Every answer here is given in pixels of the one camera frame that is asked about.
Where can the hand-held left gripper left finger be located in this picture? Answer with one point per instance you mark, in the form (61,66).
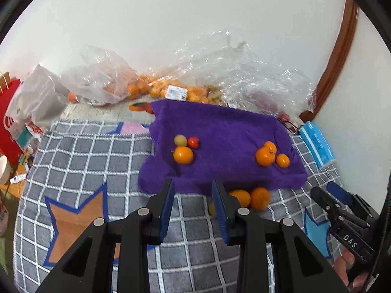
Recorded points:
(167,210)

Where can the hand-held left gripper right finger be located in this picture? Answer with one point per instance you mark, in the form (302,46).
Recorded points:
(220,213)

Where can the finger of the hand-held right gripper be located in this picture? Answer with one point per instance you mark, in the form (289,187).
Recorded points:
(339,191)
(325,200)

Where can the small red fruit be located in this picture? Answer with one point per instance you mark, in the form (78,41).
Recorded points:
(193,142)

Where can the clear bag of red fruits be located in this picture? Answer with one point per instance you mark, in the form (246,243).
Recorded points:
(264,100)

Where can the person's right hand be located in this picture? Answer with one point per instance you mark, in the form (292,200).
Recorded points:
(348,265)

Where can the small yellow kumquat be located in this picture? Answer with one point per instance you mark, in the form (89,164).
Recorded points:
(211,209)

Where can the blue packet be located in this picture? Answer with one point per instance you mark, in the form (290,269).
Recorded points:
(317,143)

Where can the large orange mandarin with stem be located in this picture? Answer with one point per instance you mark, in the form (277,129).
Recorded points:
(183,155)

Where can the yellow green round fruit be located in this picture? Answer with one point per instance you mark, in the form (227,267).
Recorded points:
(180,140)

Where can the purple towel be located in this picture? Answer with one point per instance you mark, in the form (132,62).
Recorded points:
(226,134)

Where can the grey checkered blanket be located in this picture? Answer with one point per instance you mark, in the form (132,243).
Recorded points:
(91,158)

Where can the clear bag of yellow berries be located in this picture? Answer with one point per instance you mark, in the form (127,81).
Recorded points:
(215,96)

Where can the woven mat with mango print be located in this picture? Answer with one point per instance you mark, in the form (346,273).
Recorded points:
(100,113)

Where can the labelled clear bag of kumquats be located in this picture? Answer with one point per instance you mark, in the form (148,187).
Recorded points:
(158,87)

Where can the crumpled clear plastic bag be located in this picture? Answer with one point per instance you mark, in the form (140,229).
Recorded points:
(244,67)

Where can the clear bag of mandarins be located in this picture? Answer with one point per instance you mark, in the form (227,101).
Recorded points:
(97,76)

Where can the small white tube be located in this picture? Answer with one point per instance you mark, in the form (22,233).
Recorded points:
(19,178)

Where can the red and white packet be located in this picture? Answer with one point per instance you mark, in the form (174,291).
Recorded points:
(34,129)

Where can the white cup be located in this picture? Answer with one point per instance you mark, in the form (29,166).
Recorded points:
(3,169)

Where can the white plastic bag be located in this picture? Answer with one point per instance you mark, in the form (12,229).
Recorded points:
(39,97)

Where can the red paper bag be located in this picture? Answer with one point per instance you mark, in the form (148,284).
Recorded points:
(9,113)

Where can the brown wooden door frame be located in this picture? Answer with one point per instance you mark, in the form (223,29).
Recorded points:
(339,67)

